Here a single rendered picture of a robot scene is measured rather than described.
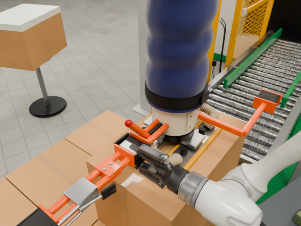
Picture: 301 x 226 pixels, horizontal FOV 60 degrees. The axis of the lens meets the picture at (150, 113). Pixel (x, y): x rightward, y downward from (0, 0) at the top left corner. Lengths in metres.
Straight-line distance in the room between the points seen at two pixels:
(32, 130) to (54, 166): 1.27
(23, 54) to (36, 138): 0.80
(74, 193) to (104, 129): 1.07
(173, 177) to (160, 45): 0.38
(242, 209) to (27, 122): 2.56
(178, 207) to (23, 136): 2.14
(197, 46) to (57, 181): 1.07
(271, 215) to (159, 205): 0.49
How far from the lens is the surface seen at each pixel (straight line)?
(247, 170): 0.83
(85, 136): 1.76
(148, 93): 0.90
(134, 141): 0.86
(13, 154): 2.66
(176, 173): 0.75
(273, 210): 1.21
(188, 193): 0.73
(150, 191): 0.91
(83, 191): 0.76
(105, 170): 0.79
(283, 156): 0.76
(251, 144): 1.77
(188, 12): 0.75
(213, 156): 1.04
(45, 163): 1.65
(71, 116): 2.90
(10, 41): 2.52
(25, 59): 2.51
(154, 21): 0.78
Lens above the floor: 1.67
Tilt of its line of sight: 36 degrees down
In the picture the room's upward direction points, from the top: straight up
